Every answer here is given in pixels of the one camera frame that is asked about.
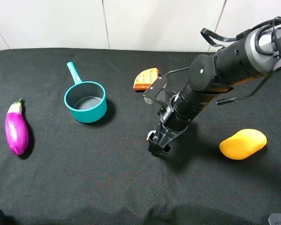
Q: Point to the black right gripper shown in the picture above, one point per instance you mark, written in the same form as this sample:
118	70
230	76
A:
162	137

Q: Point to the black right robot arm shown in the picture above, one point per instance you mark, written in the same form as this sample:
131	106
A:
253	53

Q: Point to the toy waffle piece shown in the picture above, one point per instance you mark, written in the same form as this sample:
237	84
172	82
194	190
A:
145	78

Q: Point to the yellow toy mango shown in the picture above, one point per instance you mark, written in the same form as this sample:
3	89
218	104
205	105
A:
243	144

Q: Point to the teal toy saucepan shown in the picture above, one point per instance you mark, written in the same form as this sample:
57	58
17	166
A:
86	100

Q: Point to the black table cloth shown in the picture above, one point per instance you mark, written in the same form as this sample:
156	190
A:
102	173

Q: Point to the purple toy eggplant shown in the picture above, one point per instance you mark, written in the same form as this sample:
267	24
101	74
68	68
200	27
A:
16	130

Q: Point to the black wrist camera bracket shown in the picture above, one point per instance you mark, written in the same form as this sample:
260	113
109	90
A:
158	93

